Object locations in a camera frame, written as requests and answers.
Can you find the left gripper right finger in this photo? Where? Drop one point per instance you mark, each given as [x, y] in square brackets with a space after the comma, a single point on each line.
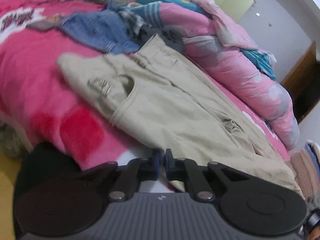
[190, 174]

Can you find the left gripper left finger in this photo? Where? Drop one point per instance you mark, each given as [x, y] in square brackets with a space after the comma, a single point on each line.
[136, 171]

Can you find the beige cargo pants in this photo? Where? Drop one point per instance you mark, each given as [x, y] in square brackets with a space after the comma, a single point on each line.
[163, 100]

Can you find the pink floral bed blanket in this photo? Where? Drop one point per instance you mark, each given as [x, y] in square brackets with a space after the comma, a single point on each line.
[35, 99]

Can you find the dark grey garment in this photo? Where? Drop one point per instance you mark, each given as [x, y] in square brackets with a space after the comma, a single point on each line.
[171, 37]

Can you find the pink floral rolled duvet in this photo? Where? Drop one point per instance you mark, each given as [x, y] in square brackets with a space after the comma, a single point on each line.
[216, 49]

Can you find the teal patterned cloth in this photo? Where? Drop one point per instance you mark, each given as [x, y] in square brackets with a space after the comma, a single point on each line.
[263, 60]

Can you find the blue denim jeans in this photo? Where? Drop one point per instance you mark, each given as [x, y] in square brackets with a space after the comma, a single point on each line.
[103, 30]

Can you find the black white plaid shirt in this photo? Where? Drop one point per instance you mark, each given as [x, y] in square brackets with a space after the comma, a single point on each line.
[133, 21]

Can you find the brown wooden door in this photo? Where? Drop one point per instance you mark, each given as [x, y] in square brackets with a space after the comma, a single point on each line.
[302, 83]

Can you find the blue striped quilt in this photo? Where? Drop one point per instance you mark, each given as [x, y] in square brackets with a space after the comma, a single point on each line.
[160, 14]

